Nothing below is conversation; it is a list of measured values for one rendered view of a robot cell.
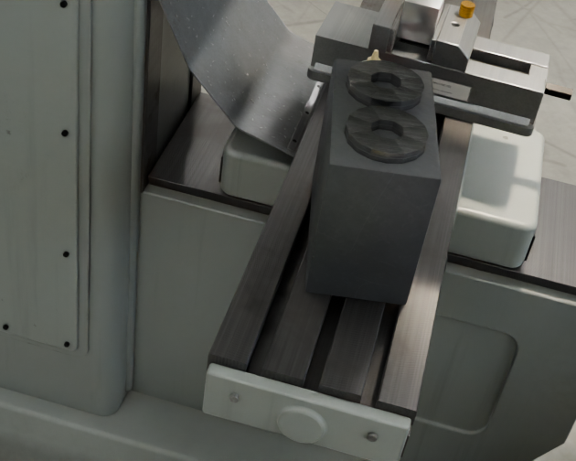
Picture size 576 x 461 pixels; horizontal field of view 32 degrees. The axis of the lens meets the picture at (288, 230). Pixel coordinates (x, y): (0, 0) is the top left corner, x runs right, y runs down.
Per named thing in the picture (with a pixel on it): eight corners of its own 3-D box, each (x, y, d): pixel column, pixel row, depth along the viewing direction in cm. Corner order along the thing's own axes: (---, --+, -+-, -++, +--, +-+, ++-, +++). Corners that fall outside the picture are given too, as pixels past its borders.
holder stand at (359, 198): (401, 191, 132) (435, 61, 119) (407, 306, 115) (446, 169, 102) (312, 178, 132) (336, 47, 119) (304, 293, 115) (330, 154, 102)
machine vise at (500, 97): (540, 89, 157) (561, 27, 150) (531, 138, 146) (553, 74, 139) (329, 34, 162) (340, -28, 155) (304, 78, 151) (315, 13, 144)
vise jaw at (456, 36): (476, 35, 153) (483, 12, 151) (464, 72, 144) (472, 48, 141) (439, 25, 154) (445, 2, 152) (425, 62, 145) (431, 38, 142)
